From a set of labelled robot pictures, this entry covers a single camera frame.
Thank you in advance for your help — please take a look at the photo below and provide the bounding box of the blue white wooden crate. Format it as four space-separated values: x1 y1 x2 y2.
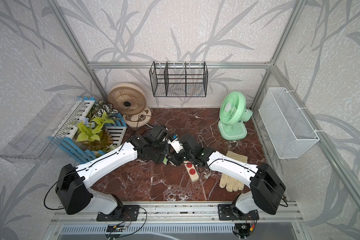
59 113 127 164

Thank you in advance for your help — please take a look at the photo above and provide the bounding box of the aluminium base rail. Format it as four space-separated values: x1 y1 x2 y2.
43 202 311 240

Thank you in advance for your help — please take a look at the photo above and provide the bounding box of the clear plastic wall tray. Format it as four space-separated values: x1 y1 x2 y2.
0 95 86 164

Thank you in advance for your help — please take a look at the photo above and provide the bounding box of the beige desk fan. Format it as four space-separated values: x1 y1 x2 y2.
108 83 152 128

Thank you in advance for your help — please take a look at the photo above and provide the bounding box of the green potted plant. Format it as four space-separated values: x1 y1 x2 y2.
75 100 119 152

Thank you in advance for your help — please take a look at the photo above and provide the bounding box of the green desk fan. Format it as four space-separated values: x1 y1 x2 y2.
218 92 253 141

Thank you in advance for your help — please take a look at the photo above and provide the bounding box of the black wire wall basket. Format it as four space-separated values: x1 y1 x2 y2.
149 62 209 98

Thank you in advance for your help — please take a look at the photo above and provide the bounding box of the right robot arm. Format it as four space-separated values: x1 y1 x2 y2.
168 134 286 219

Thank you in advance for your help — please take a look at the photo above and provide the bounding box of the white mesh wall basket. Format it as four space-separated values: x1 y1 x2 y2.
259 88 320 159

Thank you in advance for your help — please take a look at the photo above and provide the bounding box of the green fan white cable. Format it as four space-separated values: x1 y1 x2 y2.
197 116 221 148

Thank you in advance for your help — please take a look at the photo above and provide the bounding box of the cream work glove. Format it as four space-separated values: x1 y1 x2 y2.
219 150 249 193

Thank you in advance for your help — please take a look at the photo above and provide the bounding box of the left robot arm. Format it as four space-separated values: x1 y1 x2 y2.
52 125 183 220

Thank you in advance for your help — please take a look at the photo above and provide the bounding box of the beige red power strip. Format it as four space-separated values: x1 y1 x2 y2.
183 161 199 182

